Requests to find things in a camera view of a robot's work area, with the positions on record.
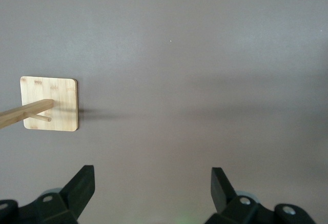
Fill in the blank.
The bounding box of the wooden mug tree stand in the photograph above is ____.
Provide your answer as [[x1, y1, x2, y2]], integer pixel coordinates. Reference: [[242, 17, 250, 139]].
[[0, 76, 78, 132]]

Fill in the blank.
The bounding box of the brown table mat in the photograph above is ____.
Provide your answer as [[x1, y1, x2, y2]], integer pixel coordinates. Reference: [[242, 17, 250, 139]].
[[0, 0, 328, 224]]

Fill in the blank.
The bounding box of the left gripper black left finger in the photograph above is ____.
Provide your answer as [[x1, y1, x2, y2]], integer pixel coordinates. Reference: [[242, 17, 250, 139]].
[[0, 165, 96, 224]]

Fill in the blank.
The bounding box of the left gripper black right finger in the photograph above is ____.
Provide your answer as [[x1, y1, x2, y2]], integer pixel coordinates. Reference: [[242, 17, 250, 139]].
[[204, 167, 316, 224]]

